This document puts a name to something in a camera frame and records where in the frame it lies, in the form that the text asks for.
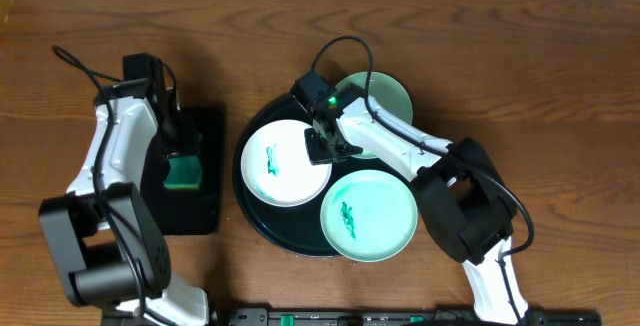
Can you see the green scouring sponge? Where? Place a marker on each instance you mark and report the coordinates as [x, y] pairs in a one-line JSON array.
[[185, 173]]

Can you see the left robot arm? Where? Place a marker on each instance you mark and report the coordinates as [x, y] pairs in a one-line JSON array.
[[107, 248]]

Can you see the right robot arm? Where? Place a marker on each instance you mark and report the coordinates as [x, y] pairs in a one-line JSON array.
[[466, 207]]

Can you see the white plate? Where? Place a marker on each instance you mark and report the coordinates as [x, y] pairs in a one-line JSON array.
[[276, 168]]

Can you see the brown side panel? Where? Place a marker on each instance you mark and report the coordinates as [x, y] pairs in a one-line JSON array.
[[6, 1]]

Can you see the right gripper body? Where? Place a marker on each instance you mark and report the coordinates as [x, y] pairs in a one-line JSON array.
[[320, 149]]

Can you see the black rectangular tray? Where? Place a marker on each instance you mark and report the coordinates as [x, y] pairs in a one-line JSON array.
[[180, 209]]

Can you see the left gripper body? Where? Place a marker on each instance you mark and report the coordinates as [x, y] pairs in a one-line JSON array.
[[176, 147]]

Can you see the mint green plate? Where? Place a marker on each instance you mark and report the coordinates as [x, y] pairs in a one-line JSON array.
[[368, 216], [388, 92]]

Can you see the mint green plate front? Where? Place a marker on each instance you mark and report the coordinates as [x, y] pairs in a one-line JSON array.
[[368, 216]]

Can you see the round black tray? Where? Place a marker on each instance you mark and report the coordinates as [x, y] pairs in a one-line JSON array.
[[298, 228]]

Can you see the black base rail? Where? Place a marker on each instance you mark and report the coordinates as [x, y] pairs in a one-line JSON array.
[[264, 317]]

